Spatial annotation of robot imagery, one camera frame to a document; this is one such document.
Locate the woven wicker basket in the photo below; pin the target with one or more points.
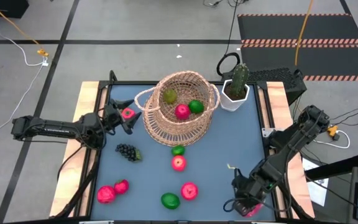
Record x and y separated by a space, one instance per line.
182 129

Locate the olive green fruit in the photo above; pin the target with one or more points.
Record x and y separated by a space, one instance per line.
169 96

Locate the small black adapter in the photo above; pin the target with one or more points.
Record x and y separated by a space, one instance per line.
336 137

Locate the dark grape bunch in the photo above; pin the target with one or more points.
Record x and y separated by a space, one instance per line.
127 152

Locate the small red fruit green stem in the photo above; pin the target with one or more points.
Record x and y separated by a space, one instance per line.
121 187

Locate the yellow power plug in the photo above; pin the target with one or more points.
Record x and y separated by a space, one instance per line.
332 130

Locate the red blocky bell pepper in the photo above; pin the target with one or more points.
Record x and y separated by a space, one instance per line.
128 114

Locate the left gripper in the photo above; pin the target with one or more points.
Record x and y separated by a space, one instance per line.
113 119

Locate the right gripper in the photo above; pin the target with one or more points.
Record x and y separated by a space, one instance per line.
249 191

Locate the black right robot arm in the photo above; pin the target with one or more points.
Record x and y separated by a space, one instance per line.
291 143

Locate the black table frame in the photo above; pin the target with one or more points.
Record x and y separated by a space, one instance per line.
126 83

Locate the white hexagonal plant pot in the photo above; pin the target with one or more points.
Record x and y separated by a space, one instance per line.
232 104

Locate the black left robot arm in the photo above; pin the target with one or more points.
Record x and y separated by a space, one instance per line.
57 127

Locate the white plug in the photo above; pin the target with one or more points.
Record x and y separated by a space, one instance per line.
45 63

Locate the white paper sheet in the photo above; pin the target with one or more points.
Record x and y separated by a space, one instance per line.
317 193

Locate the green cactus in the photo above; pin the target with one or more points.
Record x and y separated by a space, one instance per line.
239 79

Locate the wooden table side board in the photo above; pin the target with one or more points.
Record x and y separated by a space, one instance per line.
84 93
277 96

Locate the black mount bracket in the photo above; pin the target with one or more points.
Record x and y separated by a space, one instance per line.
113 77

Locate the black box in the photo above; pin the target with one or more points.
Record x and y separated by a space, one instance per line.
2 7

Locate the black desk bar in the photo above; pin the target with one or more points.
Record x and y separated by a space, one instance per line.
337 166

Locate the yellow tape tag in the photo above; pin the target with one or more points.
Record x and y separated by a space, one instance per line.
231 166

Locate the black perforated computer case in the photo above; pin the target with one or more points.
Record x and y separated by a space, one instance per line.
275 74

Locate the black diagonal frame strut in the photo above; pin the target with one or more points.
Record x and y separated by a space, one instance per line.
78 189

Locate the pink dragon fruit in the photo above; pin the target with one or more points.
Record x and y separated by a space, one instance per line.
256 211

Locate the red plastic apple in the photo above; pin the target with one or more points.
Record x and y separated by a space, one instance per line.
182 112
189 191

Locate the green plastic lime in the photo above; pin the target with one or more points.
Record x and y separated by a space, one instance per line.
170 201
196 106
178 150

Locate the orange-red round fruit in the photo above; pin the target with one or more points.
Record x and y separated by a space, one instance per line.
178 163

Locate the black striped floor mat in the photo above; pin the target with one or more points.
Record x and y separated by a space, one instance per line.
291 28
322 59

